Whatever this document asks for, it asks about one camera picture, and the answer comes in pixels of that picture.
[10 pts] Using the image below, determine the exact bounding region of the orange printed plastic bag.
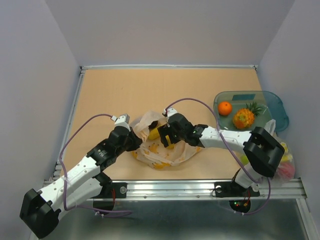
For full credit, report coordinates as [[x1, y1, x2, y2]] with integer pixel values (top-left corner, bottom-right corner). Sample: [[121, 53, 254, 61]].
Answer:
[[130, 110, 201, 170]]

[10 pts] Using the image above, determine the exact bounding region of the orange mandarin fruit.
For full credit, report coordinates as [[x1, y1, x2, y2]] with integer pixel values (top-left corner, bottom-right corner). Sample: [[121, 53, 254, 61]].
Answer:
[[217, 101, 233, 116]]

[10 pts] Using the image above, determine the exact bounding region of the small toy pineapple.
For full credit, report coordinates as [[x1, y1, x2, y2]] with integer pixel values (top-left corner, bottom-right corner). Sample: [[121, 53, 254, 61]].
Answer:
[[232, 101, 263, 130]]

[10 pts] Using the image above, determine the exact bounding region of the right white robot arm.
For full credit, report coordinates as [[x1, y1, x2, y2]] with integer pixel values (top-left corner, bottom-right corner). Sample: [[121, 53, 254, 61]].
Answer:
[[158, 113, 285, 195]]

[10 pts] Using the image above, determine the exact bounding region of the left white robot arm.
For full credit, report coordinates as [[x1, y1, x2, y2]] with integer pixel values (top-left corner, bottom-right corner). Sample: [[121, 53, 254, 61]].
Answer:
[[19, 126, 143, 239]]

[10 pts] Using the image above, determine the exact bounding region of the yellow banana fruit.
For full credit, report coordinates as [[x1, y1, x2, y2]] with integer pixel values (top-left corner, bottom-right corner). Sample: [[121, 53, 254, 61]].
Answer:
[[148, 128, 175, 149]]

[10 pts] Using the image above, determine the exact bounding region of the dark red fruit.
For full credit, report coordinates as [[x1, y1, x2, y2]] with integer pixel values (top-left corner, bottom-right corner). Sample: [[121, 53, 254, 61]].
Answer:
[[148, 120, 158, 130]]

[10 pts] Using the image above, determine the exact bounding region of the bag of green fruit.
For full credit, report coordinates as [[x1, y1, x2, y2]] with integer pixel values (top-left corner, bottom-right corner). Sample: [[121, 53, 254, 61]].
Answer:
[[236, 119, 297, 181]]

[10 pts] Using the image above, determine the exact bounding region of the teal plastic tray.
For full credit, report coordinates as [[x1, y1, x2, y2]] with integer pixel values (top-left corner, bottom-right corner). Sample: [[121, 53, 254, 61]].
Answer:
[[213, 91, 289, 133]]

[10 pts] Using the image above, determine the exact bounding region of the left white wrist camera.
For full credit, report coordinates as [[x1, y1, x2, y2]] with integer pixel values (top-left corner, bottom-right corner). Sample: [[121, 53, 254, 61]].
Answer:
[[110, 113, 131, 131]]

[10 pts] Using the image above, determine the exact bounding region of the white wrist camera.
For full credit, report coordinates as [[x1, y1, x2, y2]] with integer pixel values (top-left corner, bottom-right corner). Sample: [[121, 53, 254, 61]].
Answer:
[[162, 107, 178, 118], [110, 113, 131, 131]]

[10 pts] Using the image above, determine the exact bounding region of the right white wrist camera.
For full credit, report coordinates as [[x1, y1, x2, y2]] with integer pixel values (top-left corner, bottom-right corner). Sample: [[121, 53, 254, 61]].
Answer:
[[162, 107, 178, 118]]

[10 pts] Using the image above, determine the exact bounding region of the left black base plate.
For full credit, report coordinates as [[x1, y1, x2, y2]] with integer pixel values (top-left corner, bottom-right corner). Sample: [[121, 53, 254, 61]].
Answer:
[[92, 182, 128, 199]]

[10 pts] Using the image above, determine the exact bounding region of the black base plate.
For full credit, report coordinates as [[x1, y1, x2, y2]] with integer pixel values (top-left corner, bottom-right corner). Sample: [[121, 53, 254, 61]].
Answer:
[[92, 182, 128, 199], [211, 181, 260, 198]]

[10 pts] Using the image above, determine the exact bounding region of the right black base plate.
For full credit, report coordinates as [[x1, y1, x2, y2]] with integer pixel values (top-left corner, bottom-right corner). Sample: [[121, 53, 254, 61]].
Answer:
[[211, 181, 260, 198]]

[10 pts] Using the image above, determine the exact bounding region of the aluminium back rail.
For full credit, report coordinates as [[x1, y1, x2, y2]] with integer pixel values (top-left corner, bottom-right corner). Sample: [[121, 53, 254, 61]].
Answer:
[[80, 64, 258, 71]]

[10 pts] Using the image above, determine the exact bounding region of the aluminium rail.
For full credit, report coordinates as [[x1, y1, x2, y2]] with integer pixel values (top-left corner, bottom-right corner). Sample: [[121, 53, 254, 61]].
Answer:
[[80, 64, 258, 71], [50, 68, 86, 181], [41, 177, 307, 201]]

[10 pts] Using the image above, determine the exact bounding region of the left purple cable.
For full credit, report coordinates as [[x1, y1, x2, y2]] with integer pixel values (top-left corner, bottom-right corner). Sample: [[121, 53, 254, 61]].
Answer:
[[59, 113, 133, 218]]

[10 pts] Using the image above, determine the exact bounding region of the aluminium left rail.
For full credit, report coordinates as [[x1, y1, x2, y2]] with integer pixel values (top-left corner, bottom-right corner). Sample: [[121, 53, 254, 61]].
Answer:
[[50, 68, 86, 181]]

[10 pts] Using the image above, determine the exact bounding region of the aluminium front rail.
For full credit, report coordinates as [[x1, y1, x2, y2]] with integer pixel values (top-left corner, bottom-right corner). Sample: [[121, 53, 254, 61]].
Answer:
[[41, 177, 307, 201]]

